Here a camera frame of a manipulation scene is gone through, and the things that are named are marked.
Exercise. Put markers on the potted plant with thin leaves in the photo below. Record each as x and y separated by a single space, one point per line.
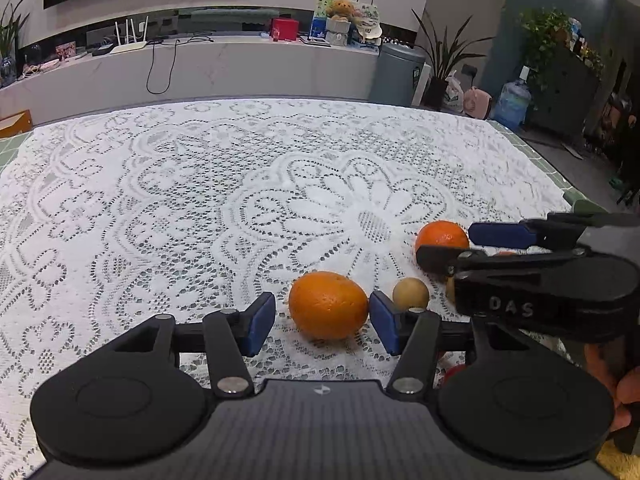
9 35

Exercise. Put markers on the white flower pot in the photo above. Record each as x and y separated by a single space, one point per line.
337 32

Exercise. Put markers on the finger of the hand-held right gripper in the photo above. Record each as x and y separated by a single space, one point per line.
437 259
500 235

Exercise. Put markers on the round mandarin orange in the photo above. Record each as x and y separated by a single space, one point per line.
442 235

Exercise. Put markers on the pink bag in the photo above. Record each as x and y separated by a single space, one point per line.
477 103

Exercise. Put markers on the colourful printed card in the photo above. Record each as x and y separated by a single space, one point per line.
367 17

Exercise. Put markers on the brown longan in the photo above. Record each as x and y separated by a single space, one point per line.
411 294
451 291

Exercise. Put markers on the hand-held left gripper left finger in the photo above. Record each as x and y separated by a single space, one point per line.
257 325

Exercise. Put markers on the person's right hand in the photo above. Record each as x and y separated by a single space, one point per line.
607 365

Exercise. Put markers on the long-leaf potted plant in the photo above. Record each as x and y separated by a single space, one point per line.
442 55

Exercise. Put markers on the green ivy plant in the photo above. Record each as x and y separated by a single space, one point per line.
542 35

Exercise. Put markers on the blue water bottle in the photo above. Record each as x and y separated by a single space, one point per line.
512 105

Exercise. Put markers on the white plastic bag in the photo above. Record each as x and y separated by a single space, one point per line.
454 95

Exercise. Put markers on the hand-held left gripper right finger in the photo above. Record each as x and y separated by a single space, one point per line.
382 322

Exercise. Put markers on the green bowl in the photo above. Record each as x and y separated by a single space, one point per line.
587 206

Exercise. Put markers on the cardboard box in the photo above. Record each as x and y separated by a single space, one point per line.
14 124

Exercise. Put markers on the white lace tablecloth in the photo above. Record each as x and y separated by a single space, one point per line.
200 200

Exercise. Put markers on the red box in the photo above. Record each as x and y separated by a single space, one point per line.
285 30

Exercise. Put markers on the white router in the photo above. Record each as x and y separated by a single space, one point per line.
131 45

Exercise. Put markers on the grey trash can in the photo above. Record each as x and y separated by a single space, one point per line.
397 75

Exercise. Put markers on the cluster of small bottles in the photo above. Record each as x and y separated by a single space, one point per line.
585 45

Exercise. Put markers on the large oval orange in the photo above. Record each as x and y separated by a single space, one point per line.
327 305

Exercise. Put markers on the dark grey cabinet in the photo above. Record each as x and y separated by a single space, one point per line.
565 95

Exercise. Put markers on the white media console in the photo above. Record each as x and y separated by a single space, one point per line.
225 70

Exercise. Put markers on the brown teddy bear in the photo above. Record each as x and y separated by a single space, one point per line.
341 8

